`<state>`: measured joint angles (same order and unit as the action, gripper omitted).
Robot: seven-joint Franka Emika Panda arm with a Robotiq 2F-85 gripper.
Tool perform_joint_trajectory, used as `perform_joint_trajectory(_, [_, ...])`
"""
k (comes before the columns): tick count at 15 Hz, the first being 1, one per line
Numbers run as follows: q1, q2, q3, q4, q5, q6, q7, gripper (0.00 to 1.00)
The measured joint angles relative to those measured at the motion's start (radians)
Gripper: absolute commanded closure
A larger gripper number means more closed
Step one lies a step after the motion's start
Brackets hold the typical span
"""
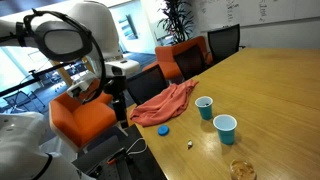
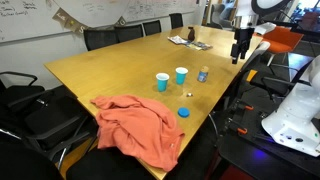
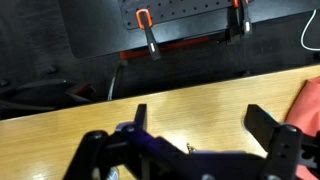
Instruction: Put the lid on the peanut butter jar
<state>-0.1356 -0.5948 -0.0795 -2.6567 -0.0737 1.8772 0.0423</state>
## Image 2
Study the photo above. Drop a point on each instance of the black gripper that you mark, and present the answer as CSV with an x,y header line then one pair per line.
x,y
243,39

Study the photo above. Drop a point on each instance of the blue jar lid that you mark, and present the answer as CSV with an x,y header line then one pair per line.
x,y
183,112

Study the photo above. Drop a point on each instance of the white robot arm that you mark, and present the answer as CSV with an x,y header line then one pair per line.
x,y
245,20

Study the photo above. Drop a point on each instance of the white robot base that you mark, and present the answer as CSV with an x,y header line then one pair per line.
x,y
291,124

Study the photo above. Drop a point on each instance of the peanut butter jar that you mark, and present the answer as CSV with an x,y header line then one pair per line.
x,y
203,73

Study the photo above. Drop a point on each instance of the orange chair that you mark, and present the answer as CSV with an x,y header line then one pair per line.
x,y
282,40

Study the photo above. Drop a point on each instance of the magazine papers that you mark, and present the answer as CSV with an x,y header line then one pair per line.
x,y
190,44

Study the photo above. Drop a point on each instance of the brown bottle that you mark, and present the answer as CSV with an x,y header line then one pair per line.
x,y
191,35

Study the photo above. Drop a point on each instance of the blue plastic cup right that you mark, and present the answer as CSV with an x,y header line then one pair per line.
x,y
180,75

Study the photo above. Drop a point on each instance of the blue plastic cup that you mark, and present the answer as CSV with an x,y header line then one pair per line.
x,y
162,79
180,75

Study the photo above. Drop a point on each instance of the black chair farthest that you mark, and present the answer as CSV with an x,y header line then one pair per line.
x,y
176,20

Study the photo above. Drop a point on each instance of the blue plastic cup left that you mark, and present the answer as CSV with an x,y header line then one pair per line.
x,y
162,79

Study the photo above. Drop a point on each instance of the black chair far right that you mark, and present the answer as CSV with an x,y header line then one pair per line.
x,y
152,27

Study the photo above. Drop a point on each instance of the black chair far middle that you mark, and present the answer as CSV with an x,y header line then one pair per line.
x,y
127,33

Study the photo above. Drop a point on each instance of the orange cloth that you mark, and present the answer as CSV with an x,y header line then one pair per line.
x,y
139,127

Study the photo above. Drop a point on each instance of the black chair far left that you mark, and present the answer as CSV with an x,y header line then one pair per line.
x,y
95,39

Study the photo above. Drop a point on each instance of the paper bunting banner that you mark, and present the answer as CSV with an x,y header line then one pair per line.
x,y
68,22

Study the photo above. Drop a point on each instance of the black chair near bottom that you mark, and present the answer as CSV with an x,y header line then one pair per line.
x,y
108,164

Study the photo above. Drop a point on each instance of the black office chair left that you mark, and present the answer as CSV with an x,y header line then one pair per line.
x,y
48,126

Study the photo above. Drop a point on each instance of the whiteboard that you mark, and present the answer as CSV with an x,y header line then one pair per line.
x,y
23,19

